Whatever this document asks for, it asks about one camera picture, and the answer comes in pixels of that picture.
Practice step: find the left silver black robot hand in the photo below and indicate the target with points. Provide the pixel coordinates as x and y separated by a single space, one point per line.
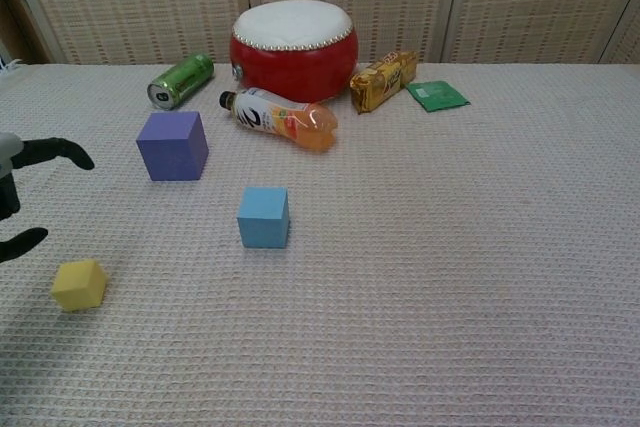
45 149

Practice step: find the small yellow foam cube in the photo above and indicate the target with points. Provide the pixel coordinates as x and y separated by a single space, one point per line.
77 287

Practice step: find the medium blue foam cube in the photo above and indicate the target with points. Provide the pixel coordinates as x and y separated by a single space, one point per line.
262 222

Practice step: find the large purple foam cube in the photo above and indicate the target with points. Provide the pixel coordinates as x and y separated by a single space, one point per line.
170 157

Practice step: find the brown wooden board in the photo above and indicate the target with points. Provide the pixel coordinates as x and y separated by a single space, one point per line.
15 22

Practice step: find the green drink can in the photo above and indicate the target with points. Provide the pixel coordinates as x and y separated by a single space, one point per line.
182 79

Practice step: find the woven folding screen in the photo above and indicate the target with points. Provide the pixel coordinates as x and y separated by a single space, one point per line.
150 2

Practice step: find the orange drink plastic bottle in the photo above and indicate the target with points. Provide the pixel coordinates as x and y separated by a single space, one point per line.
280 119

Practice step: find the red drum white top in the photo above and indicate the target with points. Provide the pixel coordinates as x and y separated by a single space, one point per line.
295 62

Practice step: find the yellow biscuit pack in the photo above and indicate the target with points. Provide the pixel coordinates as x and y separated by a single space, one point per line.
382 82

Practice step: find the beige woven tablecloth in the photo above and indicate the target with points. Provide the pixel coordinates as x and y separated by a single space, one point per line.
400 272

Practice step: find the green sachet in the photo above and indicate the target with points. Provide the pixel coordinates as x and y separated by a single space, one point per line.
437 95

